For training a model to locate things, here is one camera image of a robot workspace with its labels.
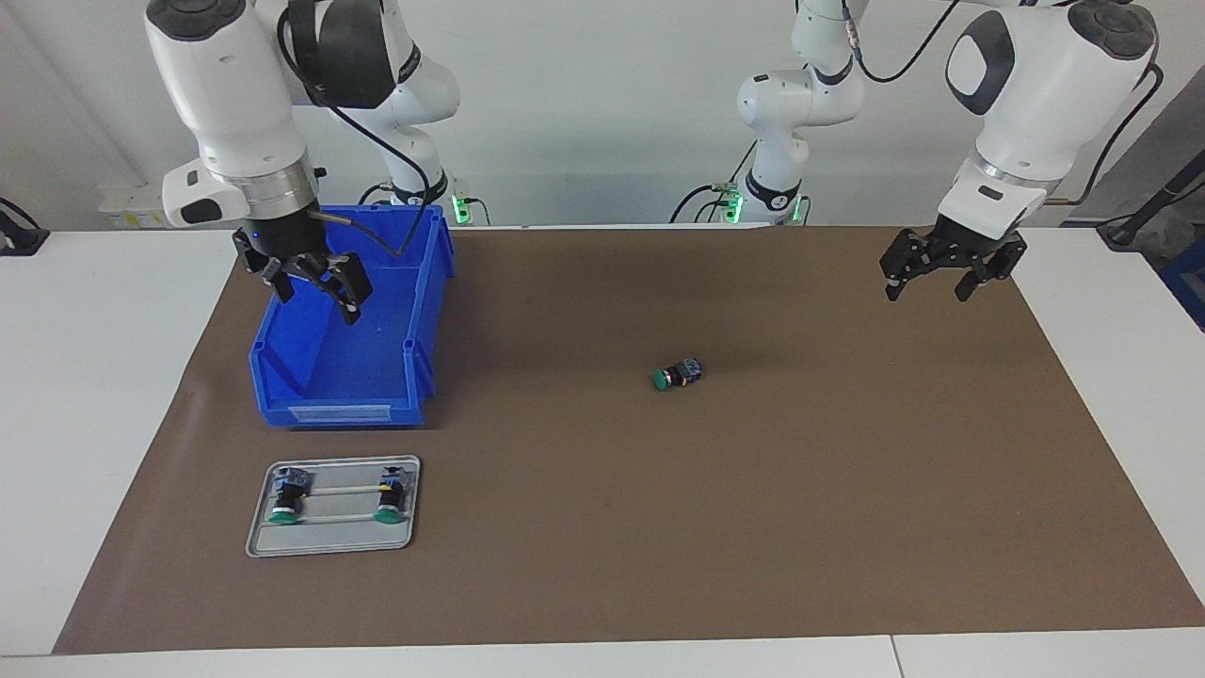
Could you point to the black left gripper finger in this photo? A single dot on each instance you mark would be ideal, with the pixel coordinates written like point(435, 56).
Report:
point(904, 259)
point(1003, 262)

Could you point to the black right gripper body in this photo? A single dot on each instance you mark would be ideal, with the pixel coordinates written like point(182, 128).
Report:
point(282, 243)

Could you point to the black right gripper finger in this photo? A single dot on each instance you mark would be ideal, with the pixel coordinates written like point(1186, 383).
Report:
point(282, 281)
point(350, 282)

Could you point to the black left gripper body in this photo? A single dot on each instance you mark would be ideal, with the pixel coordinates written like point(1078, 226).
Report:
point(970, 247)

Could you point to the green push button white base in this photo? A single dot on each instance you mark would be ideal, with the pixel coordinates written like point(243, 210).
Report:
point(676, 376)

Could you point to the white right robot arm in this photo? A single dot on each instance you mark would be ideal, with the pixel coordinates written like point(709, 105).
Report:
point(235, 85)

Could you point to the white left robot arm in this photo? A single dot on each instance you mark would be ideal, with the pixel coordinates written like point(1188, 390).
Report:
point(1036, 85)

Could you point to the green push button blue base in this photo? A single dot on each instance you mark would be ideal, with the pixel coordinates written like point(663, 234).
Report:
point(288, 497)

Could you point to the blue plastic storage bin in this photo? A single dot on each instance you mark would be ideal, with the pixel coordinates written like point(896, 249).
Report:
point(367, 358)

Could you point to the black stand pole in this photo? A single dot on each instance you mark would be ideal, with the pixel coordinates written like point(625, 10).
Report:
point(1144, 212)

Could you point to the blue crate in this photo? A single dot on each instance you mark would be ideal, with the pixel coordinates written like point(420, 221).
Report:
point(1188, 278)

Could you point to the silver metal tray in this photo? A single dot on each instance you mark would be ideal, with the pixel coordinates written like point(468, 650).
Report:
point(329, 539)

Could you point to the brown table mat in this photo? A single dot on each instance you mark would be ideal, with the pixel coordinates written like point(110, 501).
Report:
point(659, 527)

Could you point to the white wall socket box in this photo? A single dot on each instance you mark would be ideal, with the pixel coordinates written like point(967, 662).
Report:
point(141, 205)

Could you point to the black clamp mount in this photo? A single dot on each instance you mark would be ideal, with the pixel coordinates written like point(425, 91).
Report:
point(19, 240)

